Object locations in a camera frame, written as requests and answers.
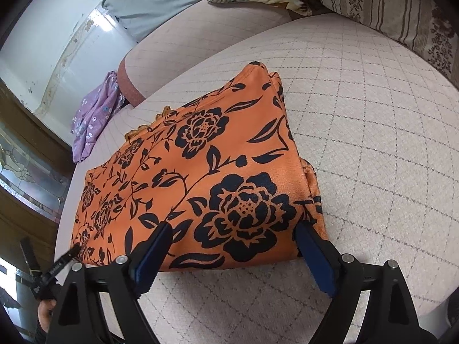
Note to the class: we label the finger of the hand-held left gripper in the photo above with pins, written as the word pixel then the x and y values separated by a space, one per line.
pixel 61 262
pixel 29 254

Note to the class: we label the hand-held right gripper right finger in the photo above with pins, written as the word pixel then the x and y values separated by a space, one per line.
pixel 319 261

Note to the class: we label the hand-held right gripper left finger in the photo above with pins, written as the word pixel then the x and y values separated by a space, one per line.
pixel 150 258

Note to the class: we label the orange black floral garment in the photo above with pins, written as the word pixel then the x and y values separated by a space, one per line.
pixel 215 157

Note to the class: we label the person's left hand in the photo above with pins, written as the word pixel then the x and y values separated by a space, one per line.
pixel 46 315

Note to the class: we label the wooden door with patterned glass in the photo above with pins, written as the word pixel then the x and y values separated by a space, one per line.
pixel 25 172

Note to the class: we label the purple floral cloth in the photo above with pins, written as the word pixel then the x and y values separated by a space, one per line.
pixel 93 122

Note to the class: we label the pink quilted bed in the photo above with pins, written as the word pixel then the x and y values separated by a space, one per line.
pixel 358 114

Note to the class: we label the pink bolster with rust band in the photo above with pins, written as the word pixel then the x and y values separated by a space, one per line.
pixel 172 43

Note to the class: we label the light blue sheet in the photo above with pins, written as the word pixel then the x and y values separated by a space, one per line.
pixel 154 3

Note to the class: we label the striped floral pillow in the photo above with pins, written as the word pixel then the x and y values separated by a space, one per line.
pixel 387 7

